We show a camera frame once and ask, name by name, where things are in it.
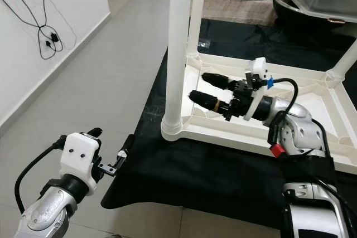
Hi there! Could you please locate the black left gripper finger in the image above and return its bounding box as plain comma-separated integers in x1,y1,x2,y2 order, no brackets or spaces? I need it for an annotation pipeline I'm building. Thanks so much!
59,128,102,147
116,135,137,171

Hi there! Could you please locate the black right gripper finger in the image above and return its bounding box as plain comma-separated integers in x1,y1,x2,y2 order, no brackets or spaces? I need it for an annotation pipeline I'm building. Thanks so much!
189,89,230,114
201,72,242,90

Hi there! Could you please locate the white plastic children table top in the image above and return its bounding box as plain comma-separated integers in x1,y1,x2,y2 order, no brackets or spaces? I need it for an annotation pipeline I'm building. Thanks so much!
161,54,357,158

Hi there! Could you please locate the beige woven mat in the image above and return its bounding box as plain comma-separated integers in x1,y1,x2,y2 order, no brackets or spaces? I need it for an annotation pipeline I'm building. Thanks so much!
201,0,279,27

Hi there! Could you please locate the black tablecloth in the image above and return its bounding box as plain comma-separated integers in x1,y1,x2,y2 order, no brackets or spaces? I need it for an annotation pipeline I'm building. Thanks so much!
100,18,357,233

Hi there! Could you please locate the black wok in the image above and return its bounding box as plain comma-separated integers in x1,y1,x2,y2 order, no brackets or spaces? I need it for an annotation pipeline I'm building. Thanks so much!
272,0,357,32

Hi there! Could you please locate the black power plug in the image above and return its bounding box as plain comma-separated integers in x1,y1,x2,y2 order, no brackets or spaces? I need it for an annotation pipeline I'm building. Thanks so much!
49,32,62,46

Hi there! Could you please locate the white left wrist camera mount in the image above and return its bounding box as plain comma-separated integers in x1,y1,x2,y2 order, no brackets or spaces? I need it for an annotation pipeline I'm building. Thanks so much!
60,132,104,186

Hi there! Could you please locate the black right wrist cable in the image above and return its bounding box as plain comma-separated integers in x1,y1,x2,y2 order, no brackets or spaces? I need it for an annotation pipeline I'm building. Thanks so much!
268,77,301,127

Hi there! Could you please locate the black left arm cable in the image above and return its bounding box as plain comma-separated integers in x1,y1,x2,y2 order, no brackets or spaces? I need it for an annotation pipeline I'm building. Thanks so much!
14,138,67,213

